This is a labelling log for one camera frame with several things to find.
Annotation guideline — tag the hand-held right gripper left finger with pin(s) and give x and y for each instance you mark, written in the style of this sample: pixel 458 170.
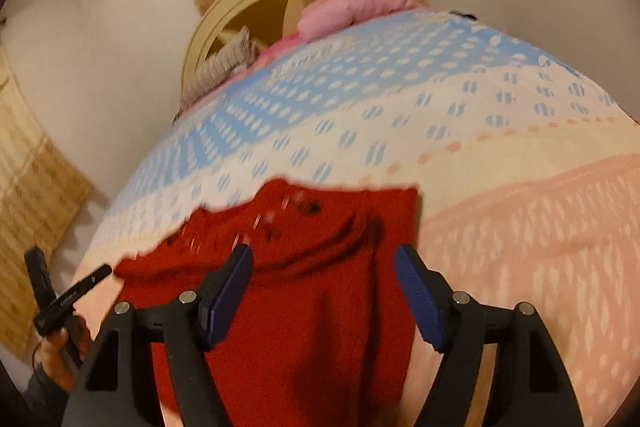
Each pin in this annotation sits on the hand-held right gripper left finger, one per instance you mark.
pixel 227 297

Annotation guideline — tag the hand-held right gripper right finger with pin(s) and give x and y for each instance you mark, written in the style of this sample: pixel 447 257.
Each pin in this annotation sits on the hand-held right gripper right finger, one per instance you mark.
pixel 417 297

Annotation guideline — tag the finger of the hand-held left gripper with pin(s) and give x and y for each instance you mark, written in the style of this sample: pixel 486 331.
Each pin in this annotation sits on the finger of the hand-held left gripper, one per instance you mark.
pixel 82 287
pixel 39 274

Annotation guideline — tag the red knitted embroidered sweater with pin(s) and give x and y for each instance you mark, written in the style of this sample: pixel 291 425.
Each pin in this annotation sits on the red knitted embroidered sweater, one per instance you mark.
pixel 310 332

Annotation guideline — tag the person's left forearm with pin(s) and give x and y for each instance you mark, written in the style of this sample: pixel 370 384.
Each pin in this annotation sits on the person's left forearm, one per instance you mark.
pixel 47 402

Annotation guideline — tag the person's left hand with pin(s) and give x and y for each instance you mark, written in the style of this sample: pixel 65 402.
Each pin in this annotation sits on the person's left hand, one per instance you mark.
pixel 55 359

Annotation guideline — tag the polka dot bed sheet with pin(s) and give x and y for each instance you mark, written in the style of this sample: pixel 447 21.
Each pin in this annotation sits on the polka dot bed sheet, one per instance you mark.
pixel 450 117

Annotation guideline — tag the striped pillow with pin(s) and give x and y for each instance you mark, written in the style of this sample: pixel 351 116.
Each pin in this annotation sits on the striped pillow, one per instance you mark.
pixel 215 67

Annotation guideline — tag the pink cloth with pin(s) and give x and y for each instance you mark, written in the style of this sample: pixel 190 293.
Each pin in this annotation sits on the pink cloth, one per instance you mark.
pixel 280 49

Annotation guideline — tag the cream wooden headboard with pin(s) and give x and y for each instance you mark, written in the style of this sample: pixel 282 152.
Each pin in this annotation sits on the cream wooden headboard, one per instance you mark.
pixel 215 22

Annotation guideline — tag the pink pillow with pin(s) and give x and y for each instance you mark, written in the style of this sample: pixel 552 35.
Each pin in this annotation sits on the pink pillow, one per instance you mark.
pixel 350 9

